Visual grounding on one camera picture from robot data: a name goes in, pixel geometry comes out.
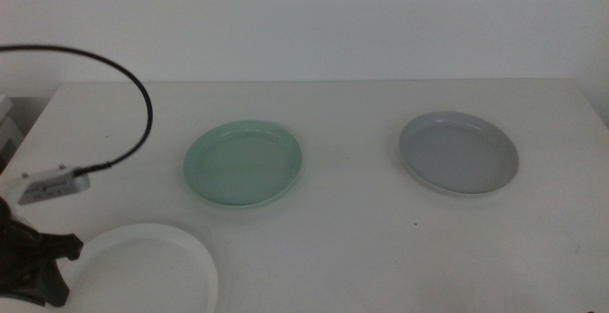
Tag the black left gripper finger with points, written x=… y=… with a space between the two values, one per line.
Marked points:
x=45 y=287
x=64 y=246

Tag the grey shallow bowl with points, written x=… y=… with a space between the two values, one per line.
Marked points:
x=457 y=156

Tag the white shallow bowl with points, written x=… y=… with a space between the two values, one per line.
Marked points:
x=147 y=275

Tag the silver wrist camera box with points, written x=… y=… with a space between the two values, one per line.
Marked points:
x=52 y=187

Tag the pale green shallow bowl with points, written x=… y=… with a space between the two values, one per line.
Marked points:
x=242 y=165

